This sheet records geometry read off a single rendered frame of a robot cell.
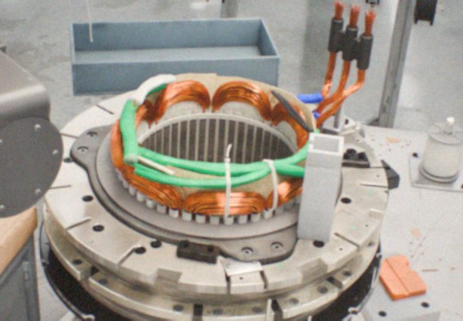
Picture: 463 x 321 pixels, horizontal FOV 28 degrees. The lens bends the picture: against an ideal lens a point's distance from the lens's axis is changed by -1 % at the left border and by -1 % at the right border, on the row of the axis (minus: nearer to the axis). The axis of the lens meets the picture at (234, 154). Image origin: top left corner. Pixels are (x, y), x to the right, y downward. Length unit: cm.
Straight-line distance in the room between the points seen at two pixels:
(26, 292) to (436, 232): 64
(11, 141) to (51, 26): 309
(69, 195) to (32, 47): 259
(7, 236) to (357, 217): 31
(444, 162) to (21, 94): 103
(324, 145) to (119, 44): 49
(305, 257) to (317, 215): 4
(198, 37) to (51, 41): 226
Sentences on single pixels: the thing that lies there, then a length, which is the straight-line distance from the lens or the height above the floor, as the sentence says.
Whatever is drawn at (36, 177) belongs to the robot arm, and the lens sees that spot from 49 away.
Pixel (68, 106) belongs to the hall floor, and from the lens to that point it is 305.
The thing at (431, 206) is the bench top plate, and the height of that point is 78.
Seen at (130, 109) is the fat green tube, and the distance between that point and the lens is 84.
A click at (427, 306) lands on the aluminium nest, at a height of 80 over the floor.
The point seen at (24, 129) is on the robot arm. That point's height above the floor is 134.
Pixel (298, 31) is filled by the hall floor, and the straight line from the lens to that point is 359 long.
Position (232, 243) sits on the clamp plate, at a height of 110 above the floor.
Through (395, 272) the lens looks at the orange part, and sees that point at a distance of 123.
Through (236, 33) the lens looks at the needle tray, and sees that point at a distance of 122.
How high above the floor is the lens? 159
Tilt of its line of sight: 34 degrees down
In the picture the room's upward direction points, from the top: 4 degrees clockwise
